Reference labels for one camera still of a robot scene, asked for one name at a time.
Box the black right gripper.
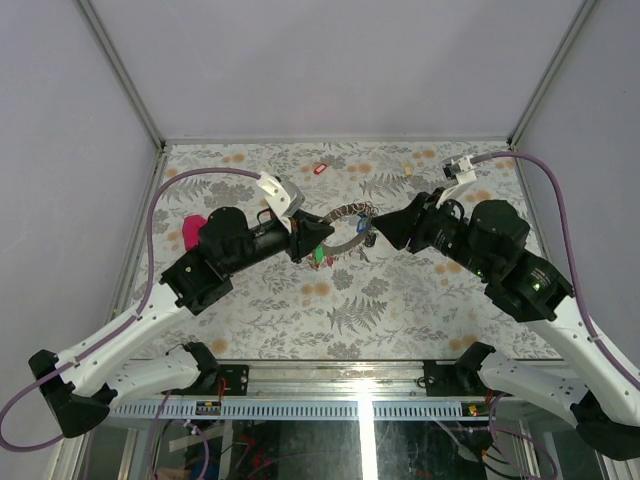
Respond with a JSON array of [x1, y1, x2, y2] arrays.
[[370, 186, 494, 279]]

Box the crumpled pink cloth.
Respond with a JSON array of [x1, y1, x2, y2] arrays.
[[182, 215, 207, 251]]

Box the large metal keyring with keys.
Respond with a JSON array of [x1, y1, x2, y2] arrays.
[[307, 202, 378, 270]]

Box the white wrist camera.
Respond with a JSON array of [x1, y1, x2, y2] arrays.
[[436, 155, 477, 207], [256, 171, 305, 233]]

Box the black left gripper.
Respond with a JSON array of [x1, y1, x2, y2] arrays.
[[226, 210, 337, 277]]

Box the red key tag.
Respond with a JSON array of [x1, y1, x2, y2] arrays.
[[313, 163, 328, 175]]

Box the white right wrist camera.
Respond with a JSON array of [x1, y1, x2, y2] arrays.
[[436, 155, 477, 207]]

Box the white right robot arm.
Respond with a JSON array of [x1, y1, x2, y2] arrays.
[[372, 193, 639, 461]]

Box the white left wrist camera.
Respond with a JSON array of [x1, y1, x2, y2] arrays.
[[256, 171, 305, 233]]

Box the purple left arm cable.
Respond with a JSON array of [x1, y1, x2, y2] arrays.
[[0, 168, 264, 480]]

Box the aluminium front rail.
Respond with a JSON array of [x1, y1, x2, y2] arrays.
[[106, 358, 495, 421]]

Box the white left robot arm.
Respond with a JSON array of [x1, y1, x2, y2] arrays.
[[29, 207, 334, 438]]

